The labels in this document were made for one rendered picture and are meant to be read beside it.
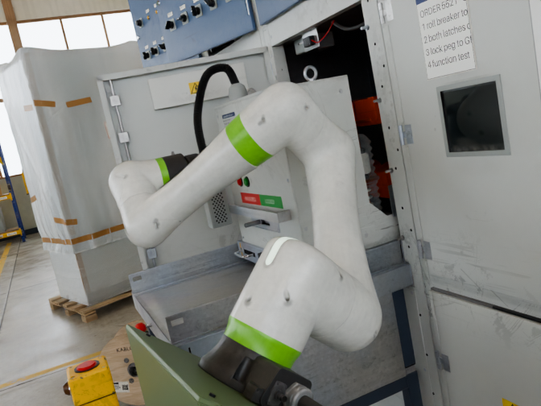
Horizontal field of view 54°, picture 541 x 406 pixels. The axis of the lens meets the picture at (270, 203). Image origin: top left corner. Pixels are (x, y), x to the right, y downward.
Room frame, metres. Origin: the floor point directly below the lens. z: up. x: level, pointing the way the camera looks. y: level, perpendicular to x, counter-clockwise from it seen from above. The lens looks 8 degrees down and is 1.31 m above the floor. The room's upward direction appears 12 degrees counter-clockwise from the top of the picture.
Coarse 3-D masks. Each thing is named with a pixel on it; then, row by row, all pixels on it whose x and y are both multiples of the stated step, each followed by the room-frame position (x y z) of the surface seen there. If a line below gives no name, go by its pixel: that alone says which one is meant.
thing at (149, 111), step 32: (160, 64) 1.95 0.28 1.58; (192, 64) 1.97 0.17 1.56; (256, 64) 2.04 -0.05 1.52; (128, 96) 1.96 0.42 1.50; (160, 96) 1.95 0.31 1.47; (192, 96) 1.97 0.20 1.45; (224, 96) 1.99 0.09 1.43; (128, 128) 1.95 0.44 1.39; (160, 128) 1.97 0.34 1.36; (192, 128) 1.99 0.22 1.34; (128, 160) 1.93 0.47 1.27; (192, 224) 1.98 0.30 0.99; (160, 256) 1.95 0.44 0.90
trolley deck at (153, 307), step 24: (240, 264) 1.83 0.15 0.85; (408, 264) 1.43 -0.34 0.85; (168, 288) 1.70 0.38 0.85; (192, 288) 1.64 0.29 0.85; (216, 288) 1.59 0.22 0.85; (240, 288) 1.54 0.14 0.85; (384, 288) 1.40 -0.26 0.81; (144, 312) 1.54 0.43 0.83; (168, 312) 1.46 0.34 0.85; (168, 336) 1.27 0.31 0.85; (216, 336) 1.21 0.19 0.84
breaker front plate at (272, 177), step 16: (256, 96) 1.49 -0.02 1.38; (224, 112) 1.75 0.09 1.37; (240, 112) 1.62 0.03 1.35; (272, 160) 1.47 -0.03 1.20; (256, 176) 1.60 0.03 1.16; (272, 176) 1.49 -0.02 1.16; (288, 176) 1.40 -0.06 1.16; (240, 192) 1.76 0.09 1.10; (256, 192) 1.63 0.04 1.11; (272, 192) 1.51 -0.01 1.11; (288, 192) 1.41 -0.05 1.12; (256, 208) 1.65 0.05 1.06; (272, 208) 1.54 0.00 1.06; (288, 208) 1.43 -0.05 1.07; (240, 224) 1.82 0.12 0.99; (272, 224) 1.55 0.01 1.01; (288, 224) 1.45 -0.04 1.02; (256, 240) 1.71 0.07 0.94
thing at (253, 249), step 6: (240, 240) 1.85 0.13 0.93; (246, 246) 1.77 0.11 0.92; (252, 246) 1.72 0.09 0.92; (258, 246) 1.69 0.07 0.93; (240, 252) 1.85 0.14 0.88; (246, 252) 1.79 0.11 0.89; (252, 252) 1.73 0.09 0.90; (258, 252) 1.68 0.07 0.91; (246, 258) 1.79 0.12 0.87; (252, 258) 1.74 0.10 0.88
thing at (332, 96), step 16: (320, 80) 1.44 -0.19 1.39; (336, 80) 1.46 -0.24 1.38; (320, 96) 1.44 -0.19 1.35; (336, 96) 1.45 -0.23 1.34; (336, 112) 1.45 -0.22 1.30; (352, 112) 1.47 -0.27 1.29; (352, 128) 1.47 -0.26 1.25; (288, 160) 1.39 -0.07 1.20; (304, 176) 1.40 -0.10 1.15; (304, 192) 1.40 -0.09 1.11; (304, 208) 1.39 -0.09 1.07; (368, 208) 1.47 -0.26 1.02; (304, 224) 1.39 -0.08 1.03; (368, 224) 1.46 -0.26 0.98; (384, 224) 1.48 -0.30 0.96; (304, 240) 1.39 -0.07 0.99; (368, 240) 1.46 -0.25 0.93; (384, 240) 1.48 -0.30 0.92
